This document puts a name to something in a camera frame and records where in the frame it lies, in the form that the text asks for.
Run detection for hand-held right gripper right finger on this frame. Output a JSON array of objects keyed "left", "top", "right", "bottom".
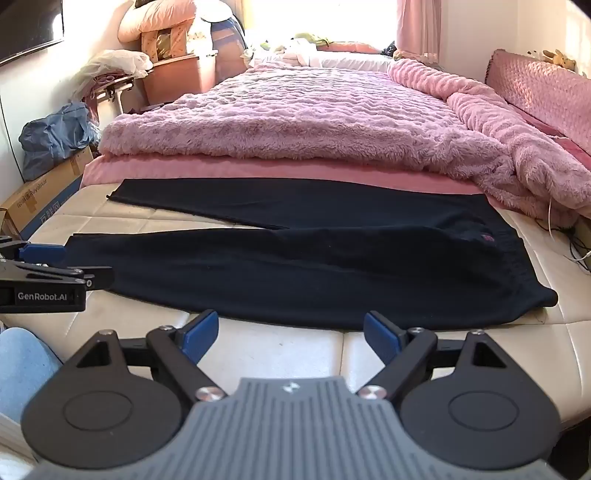
[{"left": 358, "top": 312, "right": 516, "bottom": 403}]

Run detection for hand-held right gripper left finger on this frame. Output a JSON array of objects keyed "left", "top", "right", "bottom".
[{"left": 68, "top": 310, "right": 228, "bottom": 405}]

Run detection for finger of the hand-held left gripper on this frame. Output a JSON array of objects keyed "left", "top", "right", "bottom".
[
  {"left": 0, "top": 235, "right": 68, "bottom": 265},
  {"left": 0, "top": 259, "right": 114, "bottom": 291}
]

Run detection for black pants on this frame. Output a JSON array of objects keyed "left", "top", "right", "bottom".
[{"left": 60, "top": 178, "right": 558, "bottom": 331}]

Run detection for cardboard box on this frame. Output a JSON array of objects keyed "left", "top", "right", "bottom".
[{"left": 0, "top": 145, "right": 96, "bottom": 241}]

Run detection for person's leg in light jeans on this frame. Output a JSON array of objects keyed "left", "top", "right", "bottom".
[{"left": 0, "top": 327, "right": 64, "bottom": 424}]

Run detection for blue plastic bag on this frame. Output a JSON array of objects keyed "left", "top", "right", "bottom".
[{"left": 18, "top": 102, "right": 100, "bottom": 182}]

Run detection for pink bed sheet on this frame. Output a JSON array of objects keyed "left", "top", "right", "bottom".
[{"left": 80, "top": 154, "right": 509, "bottom": 214}]

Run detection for white plastic bag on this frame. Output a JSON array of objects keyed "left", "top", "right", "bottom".
[{"left": 69, "top": 48, "right": 154, "bottom": 100}]

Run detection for brown storage box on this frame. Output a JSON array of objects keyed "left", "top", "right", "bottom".
[{"left": 140, "top": 51, "right": 218, "bottom": 108}]

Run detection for black television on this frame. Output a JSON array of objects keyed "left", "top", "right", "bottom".
[{"left": 0, "top": 0, "right": 65, "bottom": 68}]

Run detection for pink fluffy blanket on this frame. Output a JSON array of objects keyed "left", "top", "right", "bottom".
[{"left": 98, "top": 59, "right": 591, "bottom": 228}]

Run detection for pink pillow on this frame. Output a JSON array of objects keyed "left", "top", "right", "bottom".
[{"left": 117, "top": 0, "right": 200, "bottom": 45}]

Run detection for pink quilted headboard cushion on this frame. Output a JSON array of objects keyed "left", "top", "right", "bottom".
[{"left": 484, "top": 48, "right": 591, "bottom": 158}]

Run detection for pile of clothes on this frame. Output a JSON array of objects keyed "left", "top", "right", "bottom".
[{"left": 248, "top": 32, "right": 398, "bottom": 71}]

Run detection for pink curtain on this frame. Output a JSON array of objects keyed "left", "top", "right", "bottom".
[{"left": 396, "top": 0, "right": 445, "bottom": 66}]

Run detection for brown stuffed toy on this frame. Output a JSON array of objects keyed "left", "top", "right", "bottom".
[{"left": 542, "top": 48, "right": 579, "bottom": 73}]

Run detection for black cable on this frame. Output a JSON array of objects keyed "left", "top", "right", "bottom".
[{"left": 554, "top": 220, "right": 591, "bottom": 274}]

